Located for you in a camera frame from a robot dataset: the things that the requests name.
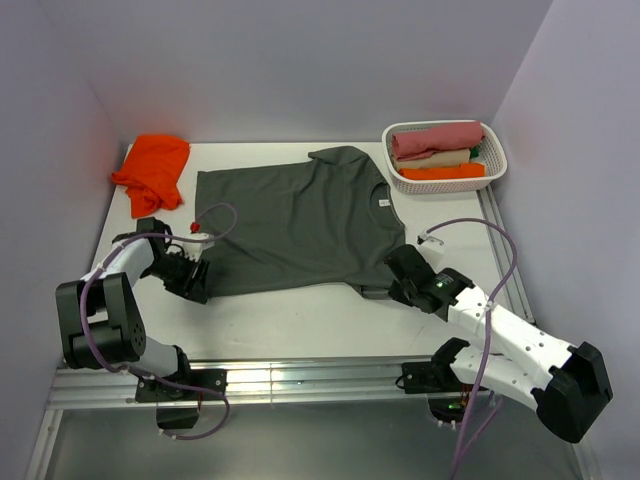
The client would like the dark grey t shirt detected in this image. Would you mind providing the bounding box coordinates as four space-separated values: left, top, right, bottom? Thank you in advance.
195 146 405 300

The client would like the aluminium rail frame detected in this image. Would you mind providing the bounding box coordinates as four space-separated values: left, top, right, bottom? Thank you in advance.
24 187 601 480

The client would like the rolled orange t shirt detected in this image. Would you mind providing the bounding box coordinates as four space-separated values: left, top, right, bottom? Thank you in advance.
398 163 485 181

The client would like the orange t shirt on table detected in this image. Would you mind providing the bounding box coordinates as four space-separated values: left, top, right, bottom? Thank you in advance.
111 135 190 219

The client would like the white plastic basket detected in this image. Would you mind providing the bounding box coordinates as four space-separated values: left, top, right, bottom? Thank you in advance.
381 120 507 194

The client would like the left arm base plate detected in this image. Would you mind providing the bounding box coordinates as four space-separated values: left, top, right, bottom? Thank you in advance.
134 369 227 434

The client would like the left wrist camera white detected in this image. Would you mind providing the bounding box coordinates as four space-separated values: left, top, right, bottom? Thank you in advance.
171 221 215 261

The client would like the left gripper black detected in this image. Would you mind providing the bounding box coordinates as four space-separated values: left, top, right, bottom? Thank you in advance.
144 250 209 304

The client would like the rolled beige t shirt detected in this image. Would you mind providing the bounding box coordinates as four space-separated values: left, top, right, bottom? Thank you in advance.
392 149 470 171

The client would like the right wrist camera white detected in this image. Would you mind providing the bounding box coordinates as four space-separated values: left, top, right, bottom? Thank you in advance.
416 231 445 268

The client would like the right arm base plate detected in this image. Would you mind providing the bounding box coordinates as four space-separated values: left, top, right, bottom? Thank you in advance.
395 361 472 427

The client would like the rolled pink t shirt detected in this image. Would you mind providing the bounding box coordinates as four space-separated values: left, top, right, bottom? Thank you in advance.
391 121 485 160

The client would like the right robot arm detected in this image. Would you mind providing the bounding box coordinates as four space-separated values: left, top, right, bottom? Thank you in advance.
385 245 613 444

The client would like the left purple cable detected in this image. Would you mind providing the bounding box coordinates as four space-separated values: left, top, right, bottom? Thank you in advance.
79 201 239 442

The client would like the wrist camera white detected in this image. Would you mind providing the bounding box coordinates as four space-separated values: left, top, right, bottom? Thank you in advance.
416 231 445 268
171 221 215 261

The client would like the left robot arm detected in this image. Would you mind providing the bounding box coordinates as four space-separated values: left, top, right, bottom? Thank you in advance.
55 217 226 403

